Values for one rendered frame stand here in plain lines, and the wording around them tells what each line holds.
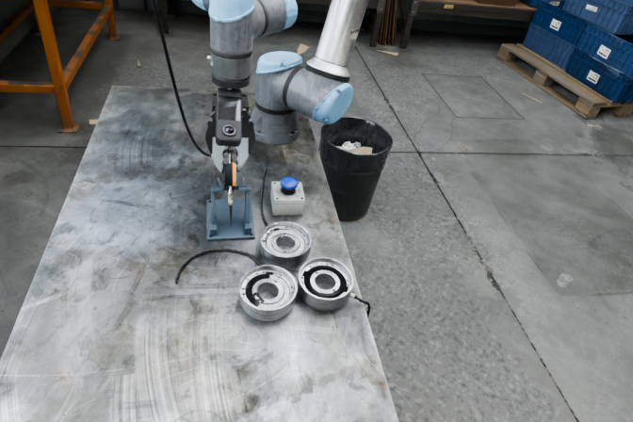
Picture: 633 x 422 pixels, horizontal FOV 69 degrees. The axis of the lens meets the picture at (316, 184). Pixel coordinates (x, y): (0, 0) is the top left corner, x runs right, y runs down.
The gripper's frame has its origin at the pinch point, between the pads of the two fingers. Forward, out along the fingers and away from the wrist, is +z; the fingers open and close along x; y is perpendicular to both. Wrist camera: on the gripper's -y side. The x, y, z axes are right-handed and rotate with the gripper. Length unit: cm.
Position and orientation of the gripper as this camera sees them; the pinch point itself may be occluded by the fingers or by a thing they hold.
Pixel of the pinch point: (230, 169)
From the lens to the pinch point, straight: 97.3
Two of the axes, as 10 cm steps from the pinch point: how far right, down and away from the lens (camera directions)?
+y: -1.9, -5.9, 7.8
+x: -9.7, 0.1, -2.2
